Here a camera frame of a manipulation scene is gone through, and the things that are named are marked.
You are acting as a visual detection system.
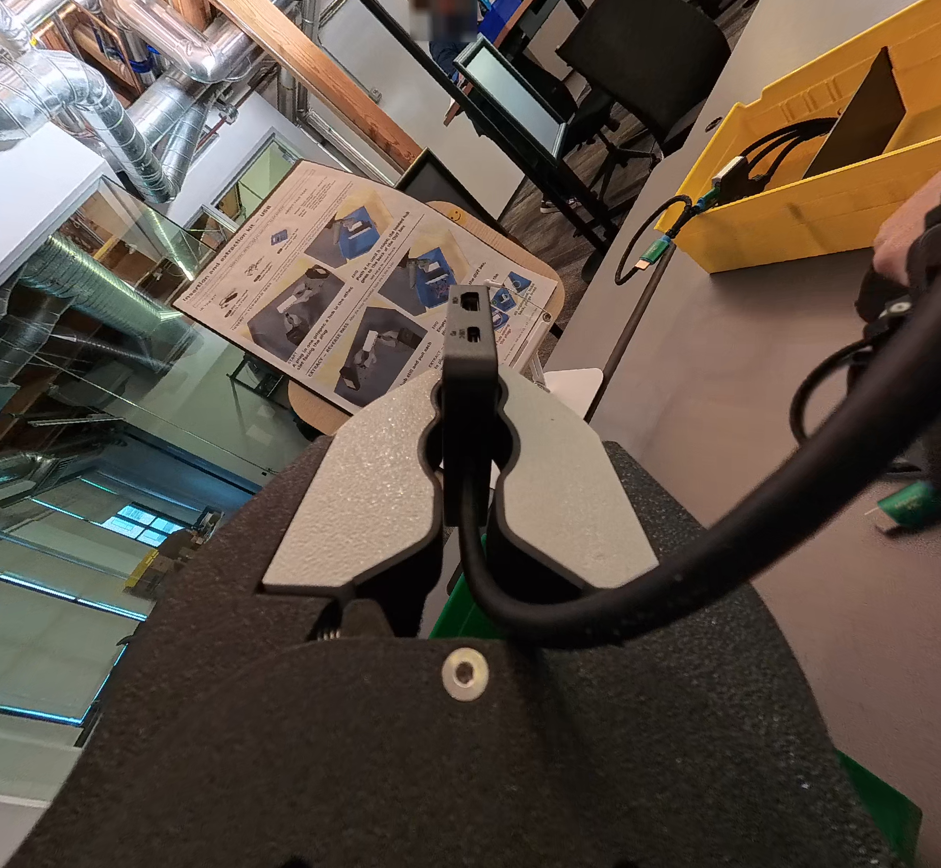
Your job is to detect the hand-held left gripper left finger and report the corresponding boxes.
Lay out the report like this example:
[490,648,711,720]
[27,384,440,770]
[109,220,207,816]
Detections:
[262,373,444,597]

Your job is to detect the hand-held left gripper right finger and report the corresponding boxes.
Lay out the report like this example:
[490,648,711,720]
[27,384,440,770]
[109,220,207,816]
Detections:
[493,369,660,593]

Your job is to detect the yellow plastic bin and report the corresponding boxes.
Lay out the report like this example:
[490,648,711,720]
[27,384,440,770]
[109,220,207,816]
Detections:
[667,0,941,277]

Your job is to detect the green plastic bin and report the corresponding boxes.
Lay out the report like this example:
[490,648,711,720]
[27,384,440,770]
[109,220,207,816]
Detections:
[427,572,924,857]

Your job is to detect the braided hdmi cable green plugs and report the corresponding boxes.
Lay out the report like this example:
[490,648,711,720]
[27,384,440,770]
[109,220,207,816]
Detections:
[789,337,941,537]

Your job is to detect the black cable with silver plug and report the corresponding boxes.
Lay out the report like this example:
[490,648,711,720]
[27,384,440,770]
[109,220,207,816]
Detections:
[733,116,842,205]

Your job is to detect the black square hub lead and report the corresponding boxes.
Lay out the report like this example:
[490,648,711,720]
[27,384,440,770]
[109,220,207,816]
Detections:
[456,273,941,651]

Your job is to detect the thin braided cable green plugs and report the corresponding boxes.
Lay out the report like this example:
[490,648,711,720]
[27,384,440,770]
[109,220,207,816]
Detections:
[615,156,748,286]

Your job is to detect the person's right hand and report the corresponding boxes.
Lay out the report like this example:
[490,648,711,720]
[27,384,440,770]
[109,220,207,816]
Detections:
[871,170,941,284]

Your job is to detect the dark bin divider panel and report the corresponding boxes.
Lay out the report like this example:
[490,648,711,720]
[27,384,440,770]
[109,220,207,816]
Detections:
[803,46,908,181]

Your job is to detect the instruction sheet on stand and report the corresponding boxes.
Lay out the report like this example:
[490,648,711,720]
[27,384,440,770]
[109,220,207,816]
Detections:
[287,200,569,438]

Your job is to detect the printed instruction sheet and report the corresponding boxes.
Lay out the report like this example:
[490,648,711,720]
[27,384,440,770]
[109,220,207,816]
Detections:
[174,159,566,410]

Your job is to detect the silver ventilation duct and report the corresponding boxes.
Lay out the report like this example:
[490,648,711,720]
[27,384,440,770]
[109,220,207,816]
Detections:
[96,0,251,90]
[0,46,185,208]

